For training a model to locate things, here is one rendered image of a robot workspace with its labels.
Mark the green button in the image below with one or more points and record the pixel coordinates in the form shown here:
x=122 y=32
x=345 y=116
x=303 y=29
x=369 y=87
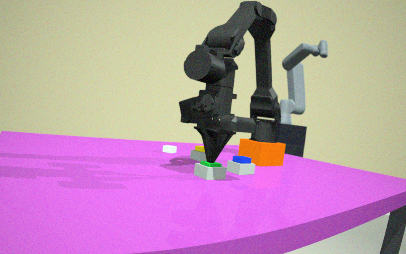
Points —
x=210 y=171

